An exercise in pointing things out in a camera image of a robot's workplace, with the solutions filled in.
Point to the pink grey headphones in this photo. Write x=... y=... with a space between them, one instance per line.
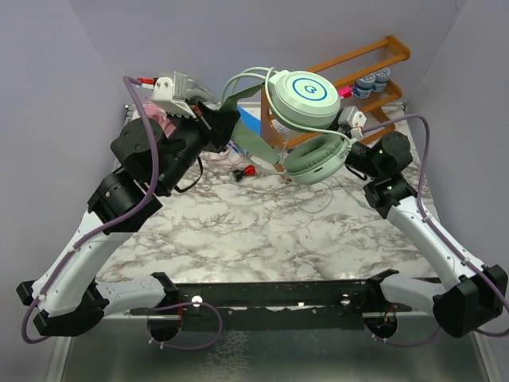
x=195 y=93

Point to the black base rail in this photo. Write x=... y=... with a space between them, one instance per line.
x=340 y=304

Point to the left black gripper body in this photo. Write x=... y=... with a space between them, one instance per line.
x=214 y=136

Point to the blue white jar right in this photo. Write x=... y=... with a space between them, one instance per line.
x=382 y=77

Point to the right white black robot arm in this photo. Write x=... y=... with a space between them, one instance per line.
x=469 y=293

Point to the pink marker pen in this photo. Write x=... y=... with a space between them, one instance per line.
x=345 y=92

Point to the mint green headphones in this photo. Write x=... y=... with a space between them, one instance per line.
x=303 y=102

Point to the blue notebook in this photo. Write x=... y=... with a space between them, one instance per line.
x=251 y=117

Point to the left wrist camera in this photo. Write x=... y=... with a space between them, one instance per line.
x=169 y=92

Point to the wooden three-tier rack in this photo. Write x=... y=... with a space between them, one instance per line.
x=343 y=71

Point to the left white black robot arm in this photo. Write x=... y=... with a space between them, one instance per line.
x=67 y=301

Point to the blue white jar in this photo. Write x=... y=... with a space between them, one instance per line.
x=363 y=86
x=382 y=77

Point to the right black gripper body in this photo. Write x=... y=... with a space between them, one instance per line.
x=358 y=158

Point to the blue white jar left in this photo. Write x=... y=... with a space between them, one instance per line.
x=363 y=86

